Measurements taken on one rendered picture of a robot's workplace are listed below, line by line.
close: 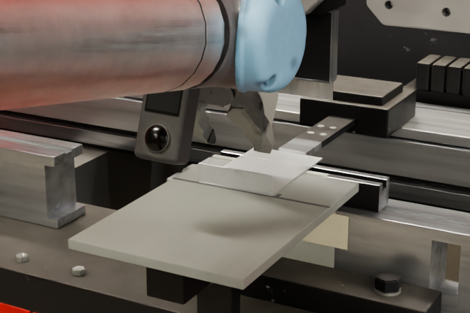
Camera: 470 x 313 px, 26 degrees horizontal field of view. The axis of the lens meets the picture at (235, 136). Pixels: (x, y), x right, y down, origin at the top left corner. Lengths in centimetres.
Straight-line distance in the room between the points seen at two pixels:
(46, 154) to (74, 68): 74
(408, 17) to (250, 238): 26
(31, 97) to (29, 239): 75
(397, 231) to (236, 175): 17
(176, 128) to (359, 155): 49
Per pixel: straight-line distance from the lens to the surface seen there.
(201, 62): 63
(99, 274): 116
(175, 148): 89
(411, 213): 109
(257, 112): 95
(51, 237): 127
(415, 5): 98
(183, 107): 89
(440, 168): 131
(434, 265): 108
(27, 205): 131
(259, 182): 103
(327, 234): 109
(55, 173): 129
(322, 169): 111
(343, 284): 107
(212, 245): 92
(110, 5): 55
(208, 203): 101
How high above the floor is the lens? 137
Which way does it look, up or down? 18 degrees down
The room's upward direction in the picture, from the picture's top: straight up
